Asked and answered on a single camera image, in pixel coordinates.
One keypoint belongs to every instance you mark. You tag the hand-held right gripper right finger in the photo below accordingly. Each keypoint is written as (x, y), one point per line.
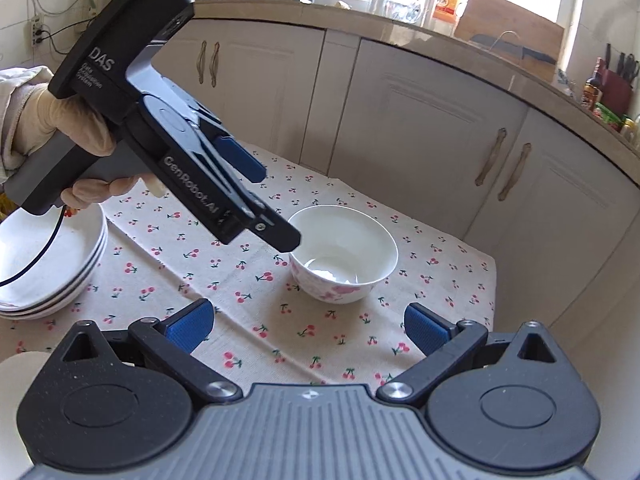
(425, 330)

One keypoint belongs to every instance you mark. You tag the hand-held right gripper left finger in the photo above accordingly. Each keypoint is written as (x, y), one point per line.
(190, 325)

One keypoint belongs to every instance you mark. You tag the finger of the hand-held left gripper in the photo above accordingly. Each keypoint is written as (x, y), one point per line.
(245, 162)
(280, 235)

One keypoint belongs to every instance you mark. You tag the person's left forearm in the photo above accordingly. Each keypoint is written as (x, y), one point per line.
(17, 95)

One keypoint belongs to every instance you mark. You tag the person's left hand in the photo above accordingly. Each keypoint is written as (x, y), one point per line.
(70, 120)

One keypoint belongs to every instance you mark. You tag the white cabinet door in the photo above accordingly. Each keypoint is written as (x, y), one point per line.
(270, 90)
(192, 60)
(425, 135)
(565, 240)

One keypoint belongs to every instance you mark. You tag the cherry-print tablecloth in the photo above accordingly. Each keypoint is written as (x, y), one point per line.
(250, 300)

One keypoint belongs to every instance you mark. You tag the narrow white cabinet panel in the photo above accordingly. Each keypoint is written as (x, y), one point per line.
(332, 110)

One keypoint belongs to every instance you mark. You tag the stone kitchen countertop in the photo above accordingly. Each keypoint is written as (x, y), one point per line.
(400, 30)

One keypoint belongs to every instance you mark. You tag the orange juice bottle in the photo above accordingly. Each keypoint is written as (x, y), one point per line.
(446, 2)

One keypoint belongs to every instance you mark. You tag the green food packet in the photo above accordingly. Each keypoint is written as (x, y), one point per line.
(608, 114)

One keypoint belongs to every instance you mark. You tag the dark sauce bottle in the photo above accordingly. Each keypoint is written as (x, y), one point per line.
(592, 85)

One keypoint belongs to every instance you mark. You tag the wooden cutting board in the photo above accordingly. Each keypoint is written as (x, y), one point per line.
(515, 15)

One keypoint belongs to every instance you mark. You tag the red knife block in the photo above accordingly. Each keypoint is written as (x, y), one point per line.
(617, 82)

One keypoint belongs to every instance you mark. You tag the wall power outlet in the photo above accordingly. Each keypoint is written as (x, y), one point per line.
(37, 31)

